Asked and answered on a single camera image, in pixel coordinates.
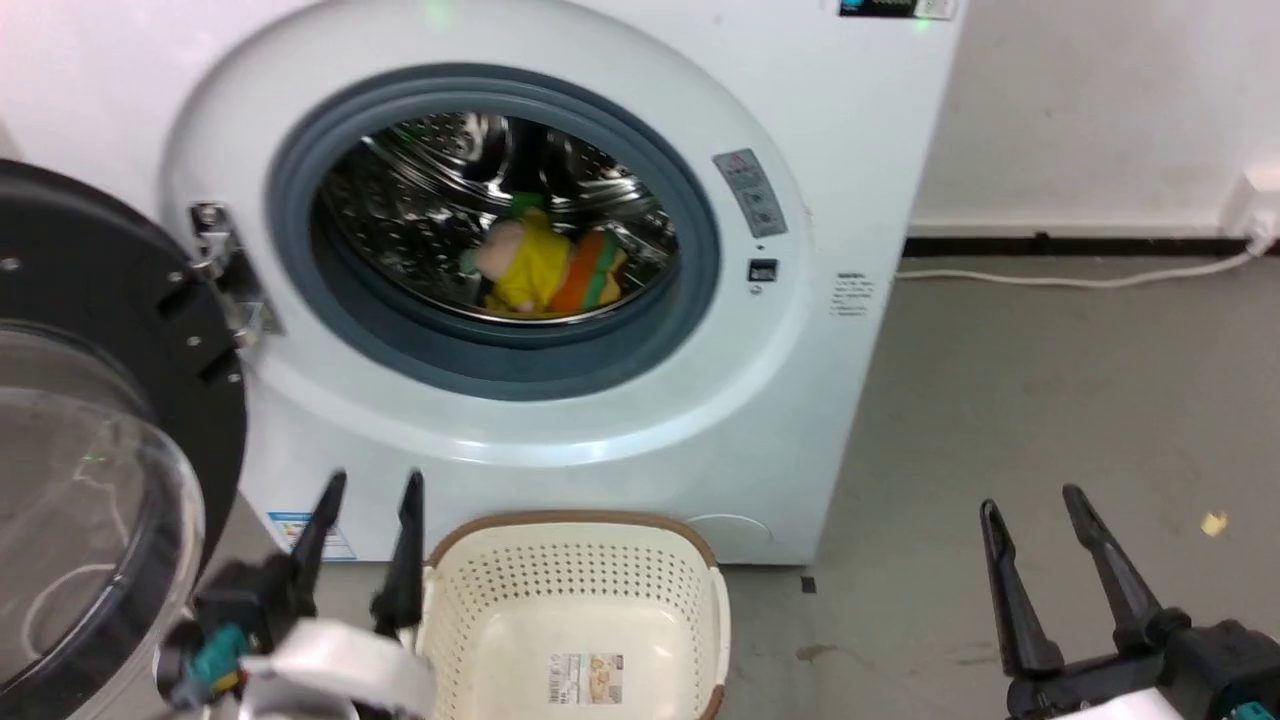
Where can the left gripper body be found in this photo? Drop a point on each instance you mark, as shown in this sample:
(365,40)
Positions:
(320,670)

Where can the paper label sticker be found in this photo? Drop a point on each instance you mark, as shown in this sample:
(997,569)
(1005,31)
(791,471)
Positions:
(585,678)

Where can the white front-load washing machine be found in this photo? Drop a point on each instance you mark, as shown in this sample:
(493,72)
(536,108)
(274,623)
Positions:
(800,130)

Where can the yellow paper scrap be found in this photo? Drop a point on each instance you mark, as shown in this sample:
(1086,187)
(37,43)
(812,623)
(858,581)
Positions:
(1214,523)

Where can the chrome door hinge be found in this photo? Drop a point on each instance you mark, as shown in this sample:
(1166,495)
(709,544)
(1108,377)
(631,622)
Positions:
(225,270)

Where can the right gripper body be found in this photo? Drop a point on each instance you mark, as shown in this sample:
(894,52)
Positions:
(1220,670)

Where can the grey warning sticker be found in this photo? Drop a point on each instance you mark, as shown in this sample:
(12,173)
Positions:
(750,192)

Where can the yellow plush toy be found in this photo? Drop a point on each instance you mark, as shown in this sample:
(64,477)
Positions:
(535,265)

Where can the cream perforated laundry basket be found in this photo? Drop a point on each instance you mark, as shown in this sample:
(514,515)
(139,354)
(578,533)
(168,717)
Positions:
(570,610)

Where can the blue energy label sticker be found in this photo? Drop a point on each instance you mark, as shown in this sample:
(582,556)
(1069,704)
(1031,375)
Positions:
(330,540)

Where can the white wall socket box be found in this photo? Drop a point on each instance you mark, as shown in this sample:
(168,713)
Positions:
(1258,200)

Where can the round drain filter cover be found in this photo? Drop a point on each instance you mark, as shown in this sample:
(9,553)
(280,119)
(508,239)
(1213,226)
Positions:
(730,535)

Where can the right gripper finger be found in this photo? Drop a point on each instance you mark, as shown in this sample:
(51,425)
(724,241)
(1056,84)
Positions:
(1015,600)
(1115,580)

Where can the steel washing machine drum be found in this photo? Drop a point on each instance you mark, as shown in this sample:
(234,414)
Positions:
(420,190)

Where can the black glass washing machine door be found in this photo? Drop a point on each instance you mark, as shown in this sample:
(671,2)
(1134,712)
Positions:
(90,300)

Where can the black control panel label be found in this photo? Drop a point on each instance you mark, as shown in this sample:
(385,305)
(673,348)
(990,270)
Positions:
(895,7)

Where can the grey rubber door gasket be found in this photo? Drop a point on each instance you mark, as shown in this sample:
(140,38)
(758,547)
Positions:
(500,365)

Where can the orange green plush toy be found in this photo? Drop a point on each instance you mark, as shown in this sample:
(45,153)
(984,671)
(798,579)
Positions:
(590,275)

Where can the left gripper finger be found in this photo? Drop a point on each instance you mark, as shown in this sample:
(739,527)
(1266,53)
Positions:
(407,560)
(318,545)

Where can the black baseboard strip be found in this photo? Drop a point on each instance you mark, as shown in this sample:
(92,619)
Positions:
(1060,246)

